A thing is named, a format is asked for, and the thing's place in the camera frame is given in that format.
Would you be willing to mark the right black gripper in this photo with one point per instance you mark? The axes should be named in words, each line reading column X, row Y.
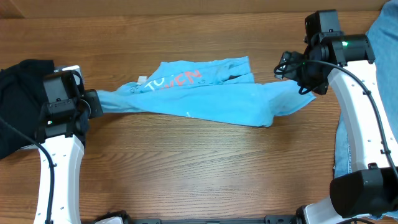
column 286, row 64

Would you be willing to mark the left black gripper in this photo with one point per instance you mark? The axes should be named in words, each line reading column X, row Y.
column 94, row 97

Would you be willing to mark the light blue printed t-shirt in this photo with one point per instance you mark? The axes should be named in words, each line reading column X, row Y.
column 221, row 90

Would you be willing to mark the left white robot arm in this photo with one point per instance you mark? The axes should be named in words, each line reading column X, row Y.
column 64, row 122

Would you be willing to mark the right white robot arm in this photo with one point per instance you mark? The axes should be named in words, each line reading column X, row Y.
column 346, row 63

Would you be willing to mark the black folded garment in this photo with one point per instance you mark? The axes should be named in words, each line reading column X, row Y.
column 23, row 94

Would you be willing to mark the blue denim jeans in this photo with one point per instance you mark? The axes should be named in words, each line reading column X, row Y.
column 383, row 37

